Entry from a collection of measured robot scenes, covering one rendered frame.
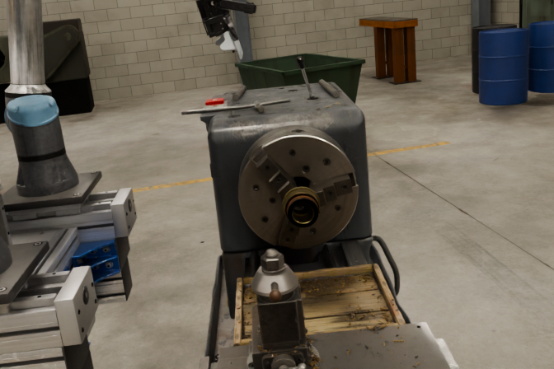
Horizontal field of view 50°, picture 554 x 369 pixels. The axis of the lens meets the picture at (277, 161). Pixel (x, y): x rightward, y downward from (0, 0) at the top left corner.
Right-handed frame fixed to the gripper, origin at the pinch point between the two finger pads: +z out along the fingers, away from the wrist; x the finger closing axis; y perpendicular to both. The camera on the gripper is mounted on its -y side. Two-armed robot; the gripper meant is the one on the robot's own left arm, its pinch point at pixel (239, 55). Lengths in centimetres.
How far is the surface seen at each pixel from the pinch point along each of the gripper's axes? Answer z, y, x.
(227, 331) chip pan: 81, 35, 17
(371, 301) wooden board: 50, -3, 72
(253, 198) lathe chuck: 28, 13, 42
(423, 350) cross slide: 39, -2, 105
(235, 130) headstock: 14.8, 10.7, 24.5
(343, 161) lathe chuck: 26, -11, 46
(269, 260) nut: 14, 17, 100
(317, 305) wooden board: 48, 9, 69
